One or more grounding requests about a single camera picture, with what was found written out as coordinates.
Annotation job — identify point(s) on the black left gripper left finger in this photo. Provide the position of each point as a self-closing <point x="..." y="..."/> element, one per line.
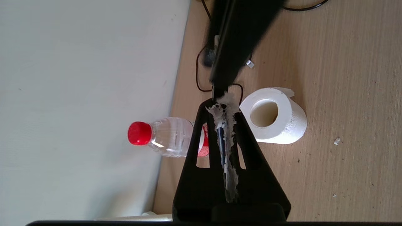
<point x="194" y="188"/>

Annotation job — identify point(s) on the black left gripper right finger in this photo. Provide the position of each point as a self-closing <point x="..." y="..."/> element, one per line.
<point x="260" y="188"/>

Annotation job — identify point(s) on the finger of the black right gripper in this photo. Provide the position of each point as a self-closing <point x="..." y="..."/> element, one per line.
<point x="220" y="31"/>
<point x="248" y="31"/>

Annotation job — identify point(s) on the clear water bottle red cap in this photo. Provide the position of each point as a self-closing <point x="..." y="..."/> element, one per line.
<point x="172" y="136"/>

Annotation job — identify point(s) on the white toilet paper roll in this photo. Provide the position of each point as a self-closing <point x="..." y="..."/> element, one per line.
<point x="282" y="125"/>

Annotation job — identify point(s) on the tiny white paper crumb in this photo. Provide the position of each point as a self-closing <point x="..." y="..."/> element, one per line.
<point x="337" y="141"/>

